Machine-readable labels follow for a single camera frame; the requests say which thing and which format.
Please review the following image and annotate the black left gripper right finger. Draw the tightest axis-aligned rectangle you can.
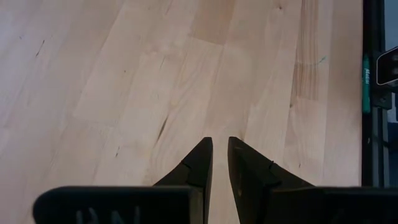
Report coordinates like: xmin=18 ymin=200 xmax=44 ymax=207
xmin=227 ymin=136 xmax=398 ymax=224

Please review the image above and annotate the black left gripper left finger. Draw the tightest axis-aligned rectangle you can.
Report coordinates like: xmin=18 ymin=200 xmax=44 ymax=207
xmin=32 ymin=136 xmax=214 ymax=224

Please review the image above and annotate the green marker pen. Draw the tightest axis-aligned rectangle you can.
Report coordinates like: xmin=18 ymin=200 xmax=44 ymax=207
xmin=361 ymin=54 xmax=372 ymax=114

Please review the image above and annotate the black table frame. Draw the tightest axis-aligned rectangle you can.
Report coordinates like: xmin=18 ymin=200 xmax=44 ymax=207
xmin=360 ymin=0 xmax=393 ymax=188

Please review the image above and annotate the black table-level camera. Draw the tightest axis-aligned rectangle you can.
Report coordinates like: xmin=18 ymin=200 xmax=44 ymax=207
xmin=375 ymin=46 xmax=398 ymax=87

